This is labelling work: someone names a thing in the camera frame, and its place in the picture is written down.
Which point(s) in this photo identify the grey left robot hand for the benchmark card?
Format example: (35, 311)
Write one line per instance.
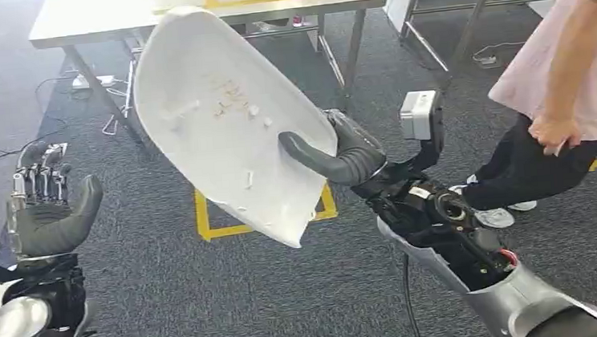
(42, 230)

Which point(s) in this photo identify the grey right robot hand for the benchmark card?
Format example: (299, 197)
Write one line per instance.
(353, 157)

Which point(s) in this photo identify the white plastic shell part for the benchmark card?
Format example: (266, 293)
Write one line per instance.
(208, 100)

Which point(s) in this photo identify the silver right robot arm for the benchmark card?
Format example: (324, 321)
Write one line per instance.
(506, 300)

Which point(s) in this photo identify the person's hand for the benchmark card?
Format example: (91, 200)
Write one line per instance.
(552, 134)

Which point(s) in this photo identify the steel bench with tray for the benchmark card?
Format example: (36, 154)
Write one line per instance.
(105, 17)

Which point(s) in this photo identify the person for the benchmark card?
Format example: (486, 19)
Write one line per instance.
(588, 59)

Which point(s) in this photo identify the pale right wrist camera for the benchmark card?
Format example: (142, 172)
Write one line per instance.
(418, 118)

